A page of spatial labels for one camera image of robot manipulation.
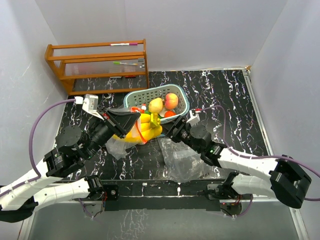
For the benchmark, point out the pink white marker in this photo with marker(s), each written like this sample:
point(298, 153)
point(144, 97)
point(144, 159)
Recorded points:
point(124, 44)

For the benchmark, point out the orange peach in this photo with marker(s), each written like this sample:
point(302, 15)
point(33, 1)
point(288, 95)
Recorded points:
point(171, 101)

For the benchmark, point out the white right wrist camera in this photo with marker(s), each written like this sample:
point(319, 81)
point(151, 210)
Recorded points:
point(193, 119)

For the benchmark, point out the black metal base rail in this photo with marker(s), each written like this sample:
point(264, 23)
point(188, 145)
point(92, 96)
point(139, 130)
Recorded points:
point(167, 195)

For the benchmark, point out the yellow pear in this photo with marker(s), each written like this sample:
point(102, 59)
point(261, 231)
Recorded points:
point(156, 105)

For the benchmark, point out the yellow bananas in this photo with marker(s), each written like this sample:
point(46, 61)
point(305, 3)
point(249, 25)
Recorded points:
point(146, 131)

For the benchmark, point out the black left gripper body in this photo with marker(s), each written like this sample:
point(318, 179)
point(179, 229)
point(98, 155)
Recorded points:
point(100, 133)

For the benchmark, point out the orange carrot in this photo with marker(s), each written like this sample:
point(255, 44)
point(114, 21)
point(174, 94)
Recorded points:
point(169, 113)

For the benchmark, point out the wooden rack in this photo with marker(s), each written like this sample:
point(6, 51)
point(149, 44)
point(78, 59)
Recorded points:
point(84, 61)

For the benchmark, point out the clear zip bag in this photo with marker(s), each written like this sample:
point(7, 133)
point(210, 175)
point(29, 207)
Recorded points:
point(182, 164)
point(117, 148)

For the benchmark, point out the teal plastic basket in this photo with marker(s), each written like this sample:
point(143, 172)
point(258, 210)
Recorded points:
point(143, 97)

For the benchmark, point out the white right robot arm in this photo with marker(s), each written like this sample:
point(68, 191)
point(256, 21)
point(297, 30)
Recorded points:
point(275, 177)

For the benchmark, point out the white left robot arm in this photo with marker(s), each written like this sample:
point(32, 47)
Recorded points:
point(34, 191)

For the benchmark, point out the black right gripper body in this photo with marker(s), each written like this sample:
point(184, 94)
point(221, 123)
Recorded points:
point(184, 136)

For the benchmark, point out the green white marker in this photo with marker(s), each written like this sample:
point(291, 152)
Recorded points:
point(125, 63)

